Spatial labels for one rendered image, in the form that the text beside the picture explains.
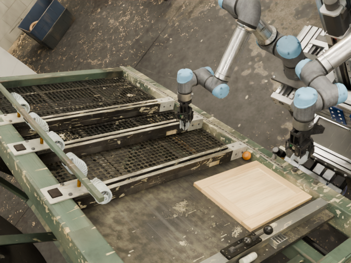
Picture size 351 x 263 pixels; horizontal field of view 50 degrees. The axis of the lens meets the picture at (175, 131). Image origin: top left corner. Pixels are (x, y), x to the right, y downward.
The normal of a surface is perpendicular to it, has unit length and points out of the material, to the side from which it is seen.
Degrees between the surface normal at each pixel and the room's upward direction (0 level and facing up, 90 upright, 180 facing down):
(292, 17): 0
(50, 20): 90
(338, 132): 0
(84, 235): 50
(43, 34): 90
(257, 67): 0
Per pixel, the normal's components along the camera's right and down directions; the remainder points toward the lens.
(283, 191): 0.17, -0.88
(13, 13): 0.65, 0.41
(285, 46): -0.40, -0.36
